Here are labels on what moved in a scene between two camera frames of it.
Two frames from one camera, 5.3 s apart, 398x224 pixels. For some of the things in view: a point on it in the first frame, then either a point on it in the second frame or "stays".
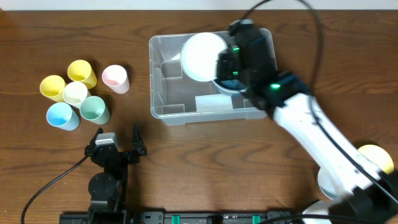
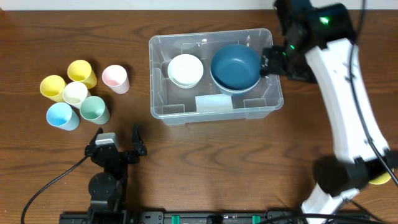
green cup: [94, 109] stays
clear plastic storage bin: [179, 97] stays
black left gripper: [138, 147] stays
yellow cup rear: [81, 71] stays
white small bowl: [199, 54] to [185, 71]
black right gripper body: [234, 68] to [293, 65]
